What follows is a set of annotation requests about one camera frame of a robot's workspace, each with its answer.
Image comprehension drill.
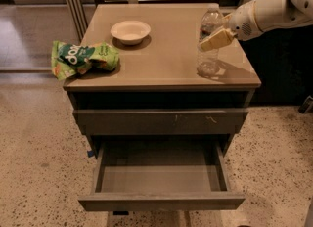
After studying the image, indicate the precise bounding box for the clear plastic water bottle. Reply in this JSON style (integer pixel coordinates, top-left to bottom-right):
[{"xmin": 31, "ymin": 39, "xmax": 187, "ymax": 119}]
[{"xmin": 197, "ymin": 3, "xmax": 223, "ymax": 78}]

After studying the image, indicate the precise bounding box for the blue tape piece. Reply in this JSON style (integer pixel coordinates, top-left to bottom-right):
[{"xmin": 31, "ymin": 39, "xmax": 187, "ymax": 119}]
[{"xmin": 87, "ymin": 150, "xmax": 94, "ymax": 158}]

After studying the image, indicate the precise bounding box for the closed grey top drawer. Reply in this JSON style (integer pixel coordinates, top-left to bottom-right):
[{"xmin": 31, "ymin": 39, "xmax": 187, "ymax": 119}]
[{"xmin": 73, "ymin": 109, "xmax": 248, "ymax": 136}]

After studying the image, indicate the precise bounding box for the open grey middle drawer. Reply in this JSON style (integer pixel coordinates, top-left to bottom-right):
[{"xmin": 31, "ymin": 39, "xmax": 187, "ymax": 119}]
[{"xmin": 79, "ymin": 140, "xmax": 245, "ymax": 211}]

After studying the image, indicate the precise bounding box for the metal window frame post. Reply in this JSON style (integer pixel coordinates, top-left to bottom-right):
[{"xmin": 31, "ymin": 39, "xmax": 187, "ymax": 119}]
[{"xmin": 66, "ymin": 0, "xmax": 88, "ymax": 41}]

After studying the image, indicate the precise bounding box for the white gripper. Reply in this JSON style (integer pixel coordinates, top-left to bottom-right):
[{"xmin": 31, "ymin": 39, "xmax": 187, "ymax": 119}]
[{"xmin": 198, "ymin": 1, "xmax": 262, "ymax": 52}]

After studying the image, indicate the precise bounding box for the green chip bag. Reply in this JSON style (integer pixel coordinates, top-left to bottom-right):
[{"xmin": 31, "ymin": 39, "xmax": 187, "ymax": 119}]
[{"xmin": 51, "ymin": 41, "xmax": 119, "ymax": 80}]

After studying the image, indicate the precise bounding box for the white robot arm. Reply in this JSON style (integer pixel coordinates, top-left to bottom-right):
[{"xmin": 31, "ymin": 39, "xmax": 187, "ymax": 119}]
[{"xmin": 198, "ymin": 0, "xmax": 313, "ymax": 52}]

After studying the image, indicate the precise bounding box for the white bowl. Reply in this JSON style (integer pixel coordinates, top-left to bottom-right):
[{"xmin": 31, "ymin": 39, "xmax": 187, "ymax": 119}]
[{"xmin": 111, "ymin": 21, "xmax": 151, "ymax": 45}]

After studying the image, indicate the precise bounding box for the grey drawer cabinet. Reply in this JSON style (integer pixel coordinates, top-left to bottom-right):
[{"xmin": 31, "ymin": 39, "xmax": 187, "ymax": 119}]
[{"xmin": 64, "ymin": 4, "xmax": 260, "ymax": 152}]

